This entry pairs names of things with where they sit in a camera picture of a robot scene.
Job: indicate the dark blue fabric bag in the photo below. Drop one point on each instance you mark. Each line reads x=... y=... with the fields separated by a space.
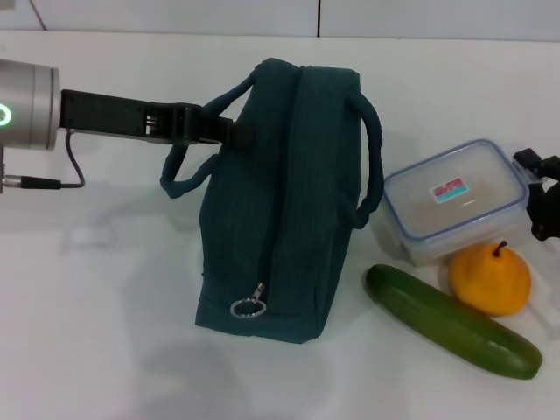
x=306 y=197

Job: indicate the clear blue-rimmed food container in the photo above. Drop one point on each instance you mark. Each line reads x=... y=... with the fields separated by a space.
x=455 y=210

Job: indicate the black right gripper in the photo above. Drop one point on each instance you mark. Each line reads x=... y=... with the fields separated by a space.
x=547 y=205

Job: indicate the green cucumber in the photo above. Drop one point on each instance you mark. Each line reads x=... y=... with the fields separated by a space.
x=455 y=332

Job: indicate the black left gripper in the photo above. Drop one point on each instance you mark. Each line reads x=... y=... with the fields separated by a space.
x=109 y=116

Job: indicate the orange pear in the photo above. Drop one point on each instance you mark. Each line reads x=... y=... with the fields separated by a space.
x=490 y=280

